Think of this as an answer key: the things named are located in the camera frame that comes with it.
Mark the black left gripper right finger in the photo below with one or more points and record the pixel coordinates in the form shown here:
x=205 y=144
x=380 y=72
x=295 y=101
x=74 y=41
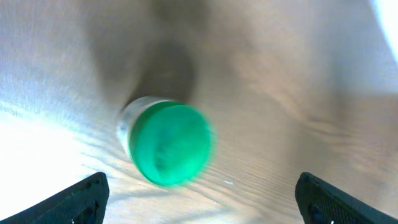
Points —
x=322 y=203

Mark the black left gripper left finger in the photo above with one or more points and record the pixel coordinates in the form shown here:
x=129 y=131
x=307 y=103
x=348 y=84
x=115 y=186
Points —
x=82 y=203

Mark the green lid jar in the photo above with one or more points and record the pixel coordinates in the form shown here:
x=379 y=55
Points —
x=168 y=141

